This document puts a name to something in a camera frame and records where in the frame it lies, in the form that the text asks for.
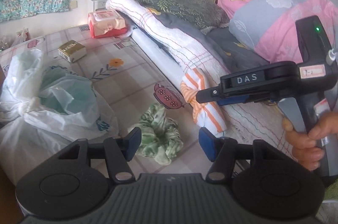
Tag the orange striped cloth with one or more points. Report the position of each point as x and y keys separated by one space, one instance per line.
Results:
x=203 y=113

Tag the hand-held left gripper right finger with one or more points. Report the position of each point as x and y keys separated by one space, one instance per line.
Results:
x=207 y=144

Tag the green scrunchie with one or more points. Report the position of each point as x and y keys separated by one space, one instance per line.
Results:
x=158 y=129

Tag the pink wet wipes pack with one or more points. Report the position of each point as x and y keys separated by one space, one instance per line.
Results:
x=105 y=20

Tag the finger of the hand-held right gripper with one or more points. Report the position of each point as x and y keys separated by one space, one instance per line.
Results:
x=208 y=96

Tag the pink and grey quilt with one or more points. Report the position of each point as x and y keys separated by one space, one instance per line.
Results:
x=264 y=23

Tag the gold tissue pack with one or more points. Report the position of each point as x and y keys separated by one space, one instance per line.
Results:
x=70 y=48

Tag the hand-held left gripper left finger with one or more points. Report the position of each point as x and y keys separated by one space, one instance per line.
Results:
x=133 y=143

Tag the person's right hand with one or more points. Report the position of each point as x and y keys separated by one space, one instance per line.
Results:
x=303 y=147

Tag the printed checked bed sheet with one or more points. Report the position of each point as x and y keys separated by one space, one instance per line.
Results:
x=126 y=81

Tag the clear plastic bag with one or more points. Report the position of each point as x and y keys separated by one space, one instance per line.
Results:
x=21 y=35

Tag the white water dispenser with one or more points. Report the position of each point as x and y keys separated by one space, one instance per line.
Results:
x=97 y=4

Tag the dark brown board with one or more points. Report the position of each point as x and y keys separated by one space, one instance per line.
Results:
x=6 y=195

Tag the grey blanket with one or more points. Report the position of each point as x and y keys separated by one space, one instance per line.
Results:
x=232 y=49

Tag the wall switch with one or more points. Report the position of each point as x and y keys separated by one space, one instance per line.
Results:
x=73 y=4

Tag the tied white plastic bag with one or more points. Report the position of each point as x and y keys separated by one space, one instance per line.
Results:
x=52 y=113

